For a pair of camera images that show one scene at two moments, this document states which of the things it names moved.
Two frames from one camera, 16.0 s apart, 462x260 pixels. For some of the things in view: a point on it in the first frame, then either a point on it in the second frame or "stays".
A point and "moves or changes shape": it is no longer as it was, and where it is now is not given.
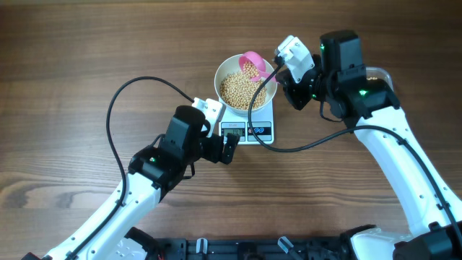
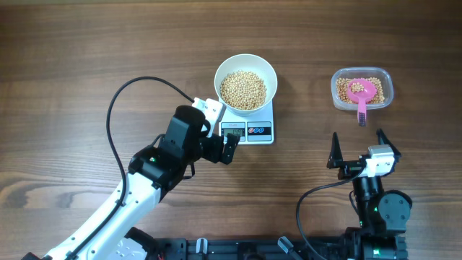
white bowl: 232,65 stays
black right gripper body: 309,87 → 350,168
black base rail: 297,248 stays
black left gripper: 215,154 stays
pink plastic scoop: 257,59 moves or changes shape
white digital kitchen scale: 262,122 stays
